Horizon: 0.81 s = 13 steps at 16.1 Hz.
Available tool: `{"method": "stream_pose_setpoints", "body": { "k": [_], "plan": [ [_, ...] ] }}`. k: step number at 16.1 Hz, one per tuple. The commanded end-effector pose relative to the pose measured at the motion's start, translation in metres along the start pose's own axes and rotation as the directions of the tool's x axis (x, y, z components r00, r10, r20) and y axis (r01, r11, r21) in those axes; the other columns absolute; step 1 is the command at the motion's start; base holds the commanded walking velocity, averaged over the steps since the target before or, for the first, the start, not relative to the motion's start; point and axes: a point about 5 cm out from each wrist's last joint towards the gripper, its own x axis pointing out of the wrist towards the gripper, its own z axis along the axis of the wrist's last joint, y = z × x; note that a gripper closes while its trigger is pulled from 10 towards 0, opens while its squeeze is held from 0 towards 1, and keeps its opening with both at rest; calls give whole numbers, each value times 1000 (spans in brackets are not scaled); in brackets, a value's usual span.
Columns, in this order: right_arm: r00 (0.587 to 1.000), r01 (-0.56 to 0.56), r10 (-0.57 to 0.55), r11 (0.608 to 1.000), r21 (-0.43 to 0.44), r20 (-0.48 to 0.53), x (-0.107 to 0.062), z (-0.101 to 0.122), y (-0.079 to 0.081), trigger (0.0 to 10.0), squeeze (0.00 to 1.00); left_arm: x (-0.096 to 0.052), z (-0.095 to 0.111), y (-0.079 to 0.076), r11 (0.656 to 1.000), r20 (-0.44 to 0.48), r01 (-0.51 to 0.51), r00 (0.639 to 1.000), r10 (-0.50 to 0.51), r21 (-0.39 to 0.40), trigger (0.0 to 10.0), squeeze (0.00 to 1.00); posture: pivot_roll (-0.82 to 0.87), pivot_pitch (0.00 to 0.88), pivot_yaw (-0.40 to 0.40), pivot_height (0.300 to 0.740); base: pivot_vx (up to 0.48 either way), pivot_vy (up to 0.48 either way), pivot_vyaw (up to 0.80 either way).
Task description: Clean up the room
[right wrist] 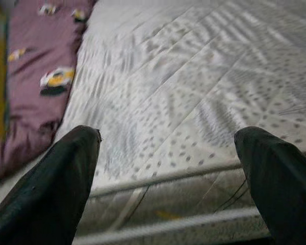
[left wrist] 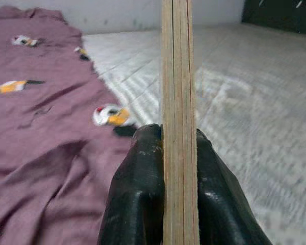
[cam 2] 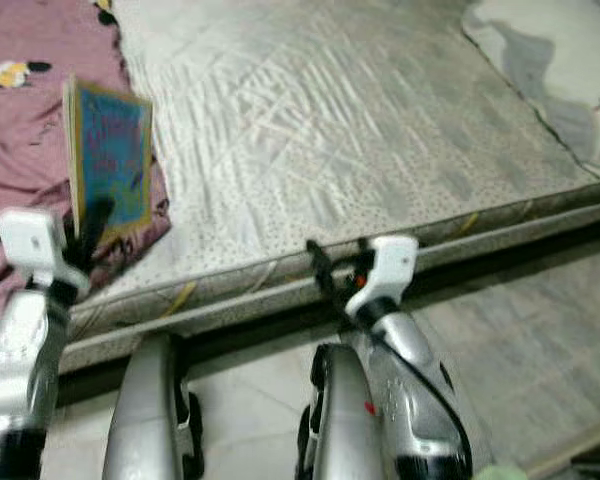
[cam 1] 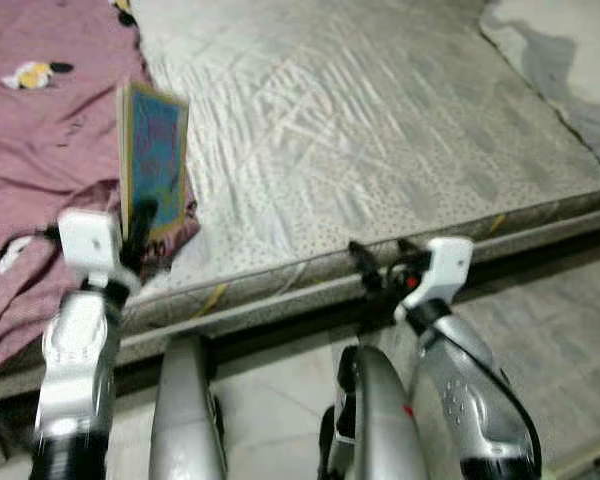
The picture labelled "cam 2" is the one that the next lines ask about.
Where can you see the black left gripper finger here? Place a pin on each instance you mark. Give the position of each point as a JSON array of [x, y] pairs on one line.
[[97, 225]]

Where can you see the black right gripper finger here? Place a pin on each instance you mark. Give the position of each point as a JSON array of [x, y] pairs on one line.
[[321, 268], [367, 247]]

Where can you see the blue cover picture book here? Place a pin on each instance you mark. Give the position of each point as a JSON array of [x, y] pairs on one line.
[[110, 150]]

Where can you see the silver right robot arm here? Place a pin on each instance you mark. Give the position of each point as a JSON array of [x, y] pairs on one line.
[[415, 400]]

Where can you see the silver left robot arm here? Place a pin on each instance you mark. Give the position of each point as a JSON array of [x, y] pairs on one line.
[[20, 370]]

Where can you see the white quilted mattress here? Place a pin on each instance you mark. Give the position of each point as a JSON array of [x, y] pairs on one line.
[[340, 150]]

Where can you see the dark bed base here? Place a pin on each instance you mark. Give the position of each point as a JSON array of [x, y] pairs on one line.
[[240, 338]]

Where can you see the purple cartoon print blanket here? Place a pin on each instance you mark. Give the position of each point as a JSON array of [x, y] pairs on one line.
[[30, 140]]

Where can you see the grey right robot leg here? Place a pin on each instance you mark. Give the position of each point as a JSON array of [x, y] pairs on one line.
[[340, 420]]

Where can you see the grey robot leg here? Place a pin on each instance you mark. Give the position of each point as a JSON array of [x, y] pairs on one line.
[[150, 410], [340, 420]]

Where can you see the grey left robot leg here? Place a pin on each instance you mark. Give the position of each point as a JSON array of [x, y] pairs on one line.
[[150, 410]]

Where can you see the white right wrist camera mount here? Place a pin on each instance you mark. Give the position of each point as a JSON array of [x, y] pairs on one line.
[[385, 272]]

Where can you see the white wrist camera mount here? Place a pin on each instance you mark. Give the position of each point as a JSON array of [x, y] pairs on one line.
[[385, 272], [30, 245]]

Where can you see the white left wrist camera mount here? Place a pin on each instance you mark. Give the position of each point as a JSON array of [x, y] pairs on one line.
[[30, 245]]

